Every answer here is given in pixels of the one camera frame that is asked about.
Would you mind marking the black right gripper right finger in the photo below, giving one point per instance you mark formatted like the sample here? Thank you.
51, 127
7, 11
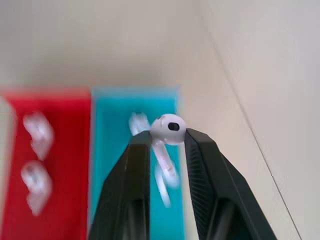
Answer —
220, 180

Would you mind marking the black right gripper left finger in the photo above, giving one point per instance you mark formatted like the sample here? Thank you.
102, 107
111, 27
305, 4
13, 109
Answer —
125, 190

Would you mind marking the white earbud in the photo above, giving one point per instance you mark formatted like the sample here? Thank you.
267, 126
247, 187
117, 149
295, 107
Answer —
39, 133
165, 190
167, 130
37, 186

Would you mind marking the red plastic tray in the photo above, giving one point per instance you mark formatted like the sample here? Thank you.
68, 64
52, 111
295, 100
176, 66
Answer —
67, 162

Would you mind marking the blue plastic tray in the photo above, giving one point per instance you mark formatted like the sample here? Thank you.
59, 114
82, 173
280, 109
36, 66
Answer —
110, 125

